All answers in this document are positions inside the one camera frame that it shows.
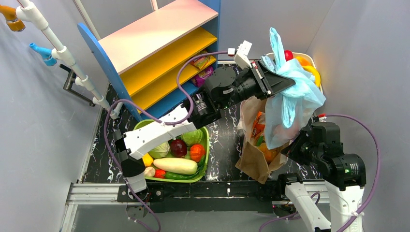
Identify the orange snack bag top shelf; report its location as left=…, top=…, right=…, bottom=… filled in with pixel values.
left=257, top=143, right=279, bottom=164

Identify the dark red onion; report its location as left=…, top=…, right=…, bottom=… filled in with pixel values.
left=170, top=139, right=188, bottom=158

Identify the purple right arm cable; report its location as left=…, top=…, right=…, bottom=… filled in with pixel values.
left=259, top=114, right=382, bottom=232

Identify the green chili pepper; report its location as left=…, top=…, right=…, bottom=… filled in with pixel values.
left=165, top=172, right=198, bottom=180

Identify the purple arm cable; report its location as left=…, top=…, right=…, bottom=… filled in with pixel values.
left=259, top=114, right=382, bottom=232
left=103, top=50, right=230, bottom=232

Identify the green leaf sprig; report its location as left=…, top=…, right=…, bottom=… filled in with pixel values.
left=197, top=155, right=207, bottom=175

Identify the purple snack bag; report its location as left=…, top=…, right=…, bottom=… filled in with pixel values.
left=191, top=66, right=214, bottom=87

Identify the red bell pepper front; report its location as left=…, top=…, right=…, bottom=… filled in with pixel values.
left=154, top=169, right=166, bottom=179

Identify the red apple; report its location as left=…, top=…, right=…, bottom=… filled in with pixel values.
left=284, top=50, right=294, bottom=61

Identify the white fruit tray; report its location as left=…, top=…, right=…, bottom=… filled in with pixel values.
left=264, top=52, right=324, bottom=97

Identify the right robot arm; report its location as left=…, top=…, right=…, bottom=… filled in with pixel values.
left=278, top=122, right=366, bottom=232

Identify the white orange snack bag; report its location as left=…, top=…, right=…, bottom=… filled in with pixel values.
left=250, top=112, right=265, bottom=146

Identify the yellow banana bunch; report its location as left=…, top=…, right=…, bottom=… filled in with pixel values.
left=303, top=65, right=321, bottom=87

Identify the green cabbage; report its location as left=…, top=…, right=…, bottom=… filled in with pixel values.
left=148, top=142, right=170, bottom=159
left=181, top=130, right=203, bottom=146

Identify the orange mango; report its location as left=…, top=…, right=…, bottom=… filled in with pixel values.
left=295, top=56, right=311, bottom=66

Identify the green plastic vegetable bin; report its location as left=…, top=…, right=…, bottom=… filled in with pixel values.
left=146, top=127, right=209, bottom=183

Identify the yellow bell pepper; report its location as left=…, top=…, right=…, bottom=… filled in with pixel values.
left=143, top=153, right=154, bottom=167

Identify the aluminium base frame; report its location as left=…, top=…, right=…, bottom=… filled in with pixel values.
left=61, top=180, right=307, bottom=232

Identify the blue hook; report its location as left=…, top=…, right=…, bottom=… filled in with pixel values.
left=29, top=43, right=57, bottom=66

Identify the white pipe stand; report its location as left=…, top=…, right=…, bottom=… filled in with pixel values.
left=16, top=0, right=123, bottom=119

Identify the green red snack bag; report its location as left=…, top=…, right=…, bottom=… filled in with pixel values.
left=190, top=55, right=211, bottom=70

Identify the blue yellow shelf unit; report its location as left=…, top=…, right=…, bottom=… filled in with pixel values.
left=77, top=0, right=221, bottom=121

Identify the black metal bracket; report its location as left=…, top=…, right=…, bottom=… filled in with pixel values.
left=59, top=64, right=97, bottom=107

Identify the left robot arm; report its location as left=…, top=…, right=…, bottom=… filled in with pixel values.
left=114, top=60, right=295, bottom=193

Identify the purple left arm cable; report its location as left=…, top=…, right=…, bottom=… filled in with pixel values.
left=103, top=50, right=230, bottom=232

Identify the light blue plastic bag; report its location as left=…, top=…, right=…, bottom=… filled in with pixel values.
left=261, top=28, right=326, bottom=149

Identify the orange hook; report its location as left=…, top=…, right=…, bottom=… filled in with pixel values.
left=0, top=5, right=26, bottom=32

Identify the garlic bulb right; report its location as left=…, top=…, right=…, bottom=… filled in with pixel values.
left=144, top=167, right=156, bottom=177

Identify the green cabbage near centre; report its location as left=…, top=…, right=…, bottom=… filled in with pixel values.
left=148, top=142, right=170, bottom=159

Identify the white radish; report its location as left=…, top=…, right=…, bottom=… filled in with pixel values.
left=153, top=158, right=198, bottom=174

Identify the green cabbage at back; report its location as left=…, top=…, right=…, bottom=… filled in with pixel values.
left=181, top=130, right=203, bottom=146

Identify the small orange pumpkin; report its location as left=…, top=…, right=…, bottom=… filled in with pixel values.
left=190, top=144, right=205, bottom=163

